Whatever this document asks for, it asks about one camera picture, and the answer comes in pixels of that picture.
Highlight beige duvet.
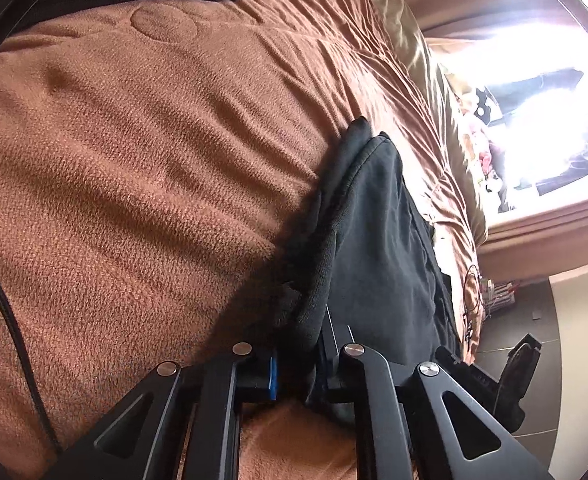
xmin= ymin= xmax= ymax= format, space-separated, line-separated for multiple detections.
xmin=359 ymin=0 xmax=490 ymax=246

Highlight black braided cable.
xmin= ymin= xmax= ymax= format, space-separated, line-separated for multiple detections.
xmin=0 ymin=242 xmax=62 ymax=453

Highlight black sweatshirt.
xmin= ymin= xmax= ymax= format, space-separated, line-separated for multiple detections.
xmin=274 ymin=116 xmax=462 ymax=421

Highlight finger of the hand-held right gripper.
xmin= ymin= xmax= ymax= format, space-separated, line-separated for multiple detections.
xmin=494 ymin=334 xmax=542 ymax=433
xmin=441 ymin=347 xmax=500 ymax=411

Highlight pink plush toy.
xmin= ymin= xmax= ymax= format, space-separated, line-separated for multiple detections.
xmin=466 ymin=115 xmax=500 ymax=181

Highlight window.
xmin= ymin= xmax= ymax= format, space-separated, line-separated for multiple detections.
xmin=424 ymin=20 xmax=588 ymax=211

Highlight black white plush toy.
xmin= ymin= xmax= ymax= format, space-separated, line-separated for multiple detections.
xmin=466 ymin=85 xmax=495 ymax=126

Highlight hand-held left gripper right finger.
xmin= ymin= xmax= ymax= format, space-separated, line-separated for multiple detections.
xmin=319 ymin=305 xmax=555 ymax=480

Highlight black hanging garment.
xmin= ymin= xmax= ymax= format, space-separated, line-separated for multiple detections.
xmin=536 ymin=157 xmax=588 ymax=196
xmin=484 ymin=72 xmax=585 ymax=111

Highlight brown blanket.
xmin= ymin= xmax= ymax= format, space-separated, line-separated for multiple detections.
xmin=0 ymin=0 xmax=490 ymax=480

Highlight black cables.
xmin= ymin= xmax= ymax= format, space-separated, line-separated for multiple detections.
xmin=461 ymin=262 xmax=487 ymax=356

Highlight dark grey wardrobe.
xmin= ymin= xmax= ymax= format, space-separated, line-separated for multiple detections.
xmin=474 ymin=277 xmax=562 ymax=361

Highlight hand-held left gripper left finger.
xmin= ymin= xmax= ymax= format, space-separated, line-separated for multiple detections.
xmin=51 ymin=342 xmax=279 ymax=480

